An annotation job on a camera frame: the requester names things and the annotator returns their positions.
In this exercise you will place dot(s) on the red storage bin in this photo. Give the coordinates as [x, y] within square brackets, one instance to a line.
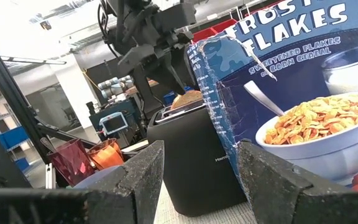
[225, 25]
[204, 34]

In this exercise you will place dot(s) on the grey background robot arm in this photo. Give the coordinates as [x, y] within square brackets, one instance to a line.
[115, 85]

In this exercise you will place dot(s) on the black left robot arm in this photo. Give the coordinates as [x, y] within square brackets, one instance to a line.
[120, 21]

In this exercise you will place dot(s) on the blue frosted flakes cereal box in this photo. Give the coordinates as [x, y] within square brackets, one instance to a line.
[291, 71]

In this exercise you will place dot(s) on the black aluminium table frame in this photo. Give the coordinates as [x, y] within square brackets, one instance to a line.
[11, 93]

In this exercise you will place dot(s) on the grey woven placemat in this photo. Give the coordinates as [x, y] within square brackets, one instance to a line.
[197, 219]

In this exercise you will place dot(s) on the toasted bread slice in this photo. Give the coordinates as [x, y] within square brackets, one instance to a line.
[186, 99]

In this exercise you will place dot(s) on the light blue bowl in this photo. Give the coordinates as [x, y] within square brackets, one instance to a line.
[99, 177]

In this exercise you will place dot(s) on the blue storage bin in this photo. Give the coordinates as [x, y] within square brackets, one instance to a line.
[12, 137]

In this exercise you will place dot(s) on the dark red plastic cup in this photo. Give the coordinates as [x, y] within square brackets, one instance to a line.
[71, 163]

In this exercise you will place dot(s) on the white teach pendant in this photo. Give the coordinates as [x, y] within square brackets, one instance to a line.
[114, 123]

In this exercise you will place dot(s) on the orange plastic cup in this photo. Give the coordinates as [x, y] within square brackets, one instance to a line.
[106, 155]

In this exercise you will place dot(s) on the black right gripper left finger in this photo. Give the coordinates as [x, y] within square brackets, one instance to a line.
[132, 193]

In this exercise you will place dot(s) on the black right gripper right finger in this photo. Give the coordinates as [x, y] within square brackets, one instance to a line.
[269, 193]

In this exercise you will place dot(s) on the white pillar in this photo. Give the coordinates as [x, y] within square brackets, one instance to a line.
[76, 93]

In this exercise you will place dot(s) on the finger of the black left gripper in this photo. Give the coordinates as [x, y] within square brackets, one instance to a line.
[180, 71]
[149, 90]

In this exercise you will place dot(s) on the black two-slot toaster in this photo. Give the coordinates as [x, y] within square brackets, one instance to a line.
[194, 161]

